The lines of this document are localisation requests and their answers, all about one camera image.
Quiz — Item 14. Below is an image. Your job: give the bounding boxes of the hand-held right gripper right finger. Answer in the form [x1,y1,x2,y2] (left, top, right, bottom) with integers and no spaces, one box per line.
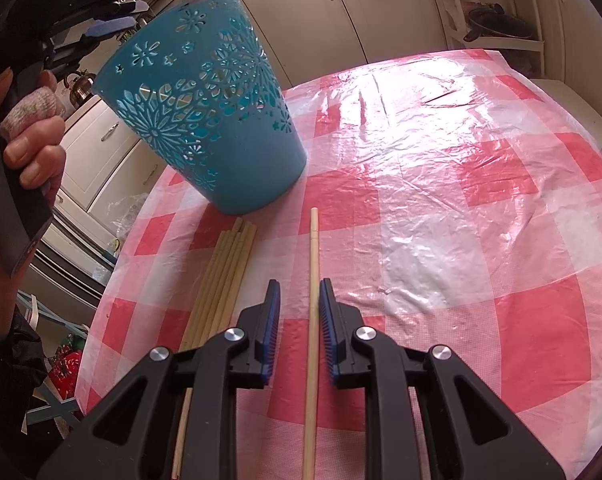
[319,278,567,480]

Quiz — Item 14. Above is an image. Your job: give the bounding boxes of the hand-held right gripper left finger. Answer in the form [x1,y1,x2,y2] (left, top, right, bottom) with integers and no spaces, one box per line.
[36,279,282,480]

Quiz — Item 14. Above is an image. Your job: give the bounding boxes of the blue perforated plastic bucket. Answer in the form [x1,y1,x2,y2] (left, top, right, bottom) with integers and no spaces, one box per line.
[92,0,309,216]

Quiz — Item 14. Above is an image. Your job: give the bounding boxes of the person's left hand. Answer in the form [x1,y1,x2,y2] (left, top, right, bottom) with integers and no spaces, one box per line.
[0,71,68,196]

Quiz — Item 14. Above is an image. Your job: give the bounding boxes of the metal kettle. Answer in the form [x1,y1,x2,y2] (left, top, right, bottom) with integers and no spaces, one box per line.
[63,71,98,108]

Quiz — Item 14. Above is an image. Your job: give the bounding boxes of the stainless steel appliance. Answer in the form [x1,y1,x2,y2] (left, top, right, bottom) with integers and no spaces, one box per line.
[21,210,119,307]

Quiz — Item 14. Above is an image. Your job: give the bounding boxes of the cream drawer cabinet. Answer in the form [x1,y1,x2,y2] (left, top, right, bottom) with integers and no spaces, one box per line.
[53,94,159,223]

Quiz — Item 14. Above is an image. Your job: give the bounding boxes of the clear plastic bag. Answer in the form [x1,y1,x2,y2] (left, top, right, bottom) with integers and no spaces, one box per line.
[108,195,142,241]

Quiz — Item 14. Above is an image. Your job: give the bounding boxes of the red checked plastic tablecloth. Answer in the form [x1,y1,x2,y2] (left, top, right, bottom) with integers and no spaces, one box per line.
[76,49,602,480]

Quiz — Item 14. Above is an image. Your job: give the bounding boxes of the red patterned bag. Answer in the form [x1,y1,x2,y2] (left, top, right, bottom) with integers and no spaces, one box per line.
[48,335,88,396]

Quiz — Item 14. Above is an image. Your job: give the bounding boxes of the cream cabinet doors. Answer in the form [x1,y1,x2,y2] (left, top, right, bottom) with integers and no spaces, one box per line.
[236,0,449,77]

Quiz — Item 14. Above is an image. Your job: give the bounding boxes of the beige chair seat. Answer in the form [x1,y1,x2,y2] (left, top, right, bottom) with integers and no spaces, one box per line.
[531,77,602,168]

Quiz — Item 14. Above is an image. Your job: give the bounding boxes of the white shelf rack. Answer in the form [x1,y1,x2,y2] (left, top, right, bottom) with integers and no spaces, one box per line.
[423,0,548,82]

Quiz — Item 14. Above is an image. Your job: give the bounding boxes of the dark pan on rack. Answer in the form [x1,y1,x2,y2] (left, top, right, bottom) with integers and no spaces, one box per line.
[464,7,537,43]

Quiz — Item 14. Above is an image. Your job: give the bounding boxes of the cream tall cabinet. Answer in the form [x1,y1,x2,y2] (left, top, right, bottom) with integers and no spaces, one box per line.
[536,0,602,92]

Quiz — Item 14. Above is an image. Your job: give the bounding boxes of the blue metal stool frame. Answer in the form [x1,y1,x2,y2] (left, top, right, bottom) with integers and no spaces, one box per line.
[18,292,90,431]

